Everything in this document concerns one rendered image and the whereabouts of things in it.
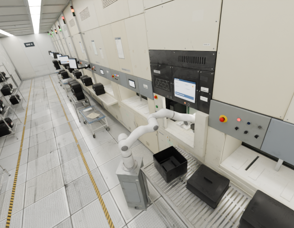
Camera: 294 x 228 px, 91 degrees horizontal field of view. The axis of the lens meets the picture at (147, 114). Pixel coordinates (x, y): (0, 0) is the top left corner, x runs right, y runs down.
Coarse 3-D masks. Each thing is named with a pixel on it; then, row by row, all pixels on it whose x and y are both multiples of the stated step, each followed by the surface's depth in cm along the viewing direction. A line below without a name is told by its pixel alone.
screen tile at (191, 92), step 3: (186, 84) 143; (189, 84) 140; (186, 87) 145; (189, 87) 142; (186, 90) 147; (189, 90) 144; (192, 90) 140; (186, 93) 148; (189, 93) 145; (192, 93) 142
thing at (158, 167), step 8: (160, 152) 167; (168, 152) 174; (176, 152) 168; (160, 160) 173; (168, 160) 174; (176, 160) 173; (184, 160) 157; (160, 168) 153; (168, 168) 164; (176, 168) 146; (184, 168) 153; (168, 176) 146; (176, 176) 153
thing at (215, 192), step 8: (200, 168) 148; (208, 168) 147; (192, 176) 142; (200, 176) 140; (208, 176) 139; (216, 176) 138; (192, 184) 135; (200, 184) 134; (208, 184) 133; (216, 184) 132; (224, 184) 131; (192, 192) 138; (200, 192) 128; (208, 192) 127; (216, 192) 126; (224, 192) 133; (208, 200) 125; (216, 200) 120
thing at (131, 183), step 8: (136, 160) 182; (120, 168) 174; (136, 168) 171; (120, 176) 170; (128, 176) 168; (136, 176) 165; (120, 184) 179; (128, 184) 175; (136, 184) 173; (128, 192) 185; (136, 192) 182; (144, 192) 193; (128, 200) 195; (136, 200) 192; (144, 200) 193; (128, 208) 205; (136, 208) 203; (144, 208) 199
